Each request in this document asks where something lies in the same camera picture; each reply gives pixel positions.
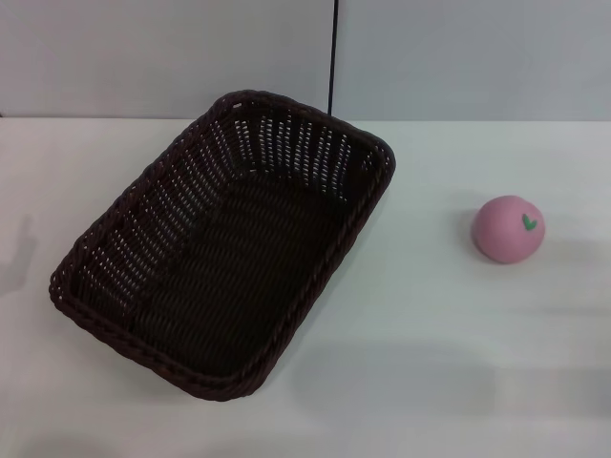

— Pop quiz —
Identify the pink peach toy ball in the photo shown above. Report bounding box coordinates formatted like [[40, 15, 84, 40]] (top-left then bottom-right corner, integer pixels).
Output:
[[470, 194, 547, 265]]

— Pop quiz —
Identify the dark brown woven basket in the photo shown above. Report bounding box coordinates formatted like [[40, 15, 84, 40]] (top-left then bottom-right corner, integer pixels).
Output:
[[48, 89, 397, 402]]

